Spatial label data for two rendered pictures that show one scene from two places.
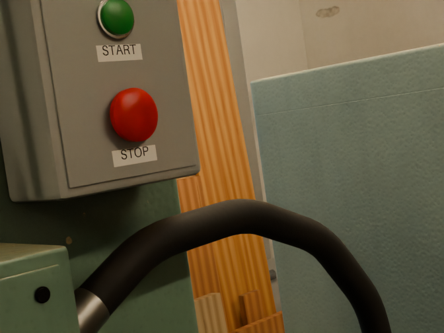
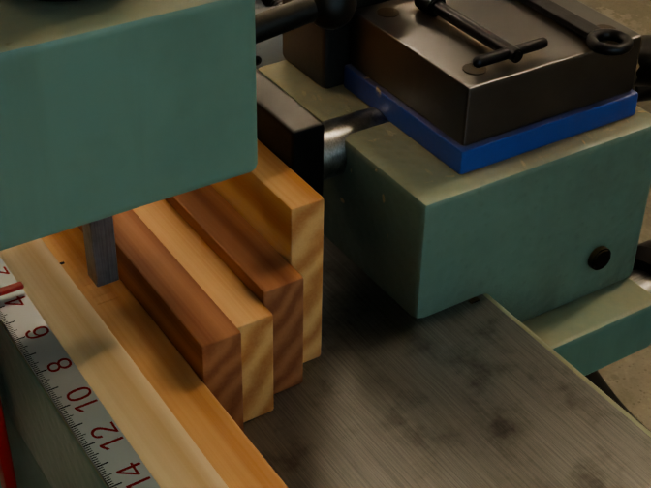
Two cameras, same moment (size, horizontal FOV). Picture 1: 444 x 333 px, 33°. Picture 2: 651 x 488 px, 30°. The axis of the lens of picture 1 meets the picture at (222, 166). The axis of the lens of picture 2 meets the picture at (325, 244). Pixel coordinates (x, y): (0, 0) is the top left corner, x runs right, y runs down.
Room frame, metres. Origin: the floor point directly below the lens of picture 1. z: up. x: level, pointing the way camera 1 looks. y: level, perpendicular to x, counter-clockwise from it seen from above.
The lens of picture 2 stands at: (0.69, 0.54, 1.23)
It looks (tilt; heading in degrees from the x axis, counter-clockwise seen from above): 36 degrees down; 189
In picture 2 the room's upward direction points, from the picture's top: 1 degrees clockwise
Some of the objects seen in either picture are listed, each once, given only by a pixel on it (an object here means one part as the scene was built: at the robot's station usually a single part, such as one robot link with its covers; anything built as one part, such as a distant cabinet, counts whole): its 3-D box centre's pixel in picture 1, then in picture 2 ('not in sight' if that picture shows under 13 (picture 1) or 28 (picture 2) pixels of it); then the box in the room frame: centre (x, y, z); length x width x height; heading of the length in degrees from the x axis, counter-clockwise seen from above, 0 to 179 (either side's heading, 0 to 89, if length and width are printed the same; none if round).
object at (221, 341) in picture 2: not in sight; (121, 271); (0.31, 0.40, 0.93); 0.18 x 0.02 x 0.06; 42
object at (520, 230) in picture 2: not in sight; (446, 173); (0.18, 0.52, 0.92); 0.15 x 0.13 x 0.09; 42
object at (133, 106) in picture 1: (134, 114); not in sight; (0.42, 0.04, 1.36); 0.03 x 0.01 x 0.03; 132
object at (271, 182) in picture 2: not in sight; (184, 164); (0.24, 0.41, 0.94); 0.21 x 0.01 x 0.08; 42
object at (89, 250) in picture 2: not in sight; (97, 224); (0.34, 0.40, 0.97); 0.01 x 0.01 x 0.05; 42
